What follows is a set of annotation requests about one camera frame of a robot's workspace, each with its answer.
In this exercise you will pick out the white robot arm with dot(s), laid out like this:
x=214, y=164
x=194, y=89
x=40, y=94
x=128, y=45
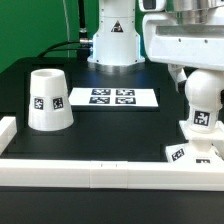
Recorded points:
x=117, y=43

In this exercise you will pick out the white lamp shade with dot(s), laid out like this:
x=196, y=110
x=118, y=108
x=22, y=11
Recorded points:
x=49, y=107

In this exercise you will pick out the white U-shaped fence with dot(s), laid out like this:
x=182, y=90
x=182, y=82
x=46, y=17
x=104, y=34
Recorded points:
x=185, y=169

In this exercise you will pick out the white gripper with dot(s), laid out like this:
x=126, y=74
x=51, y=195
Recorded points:
x=198, y=45

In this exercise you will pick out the black cable post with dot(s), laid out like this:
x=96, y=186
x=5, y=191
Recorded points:
x=83, y=51

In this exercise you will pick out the white marker sheet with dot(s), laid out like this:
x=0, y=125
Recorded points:
x=113, y=97

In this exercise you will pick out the white lamp base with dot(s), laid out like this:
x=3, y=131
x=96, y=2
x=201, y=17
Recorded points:
x=206, y=148

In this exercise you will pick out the white lamp bulb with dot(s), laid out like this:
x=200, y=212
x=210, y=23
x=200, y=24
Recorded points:
x=203, y=92

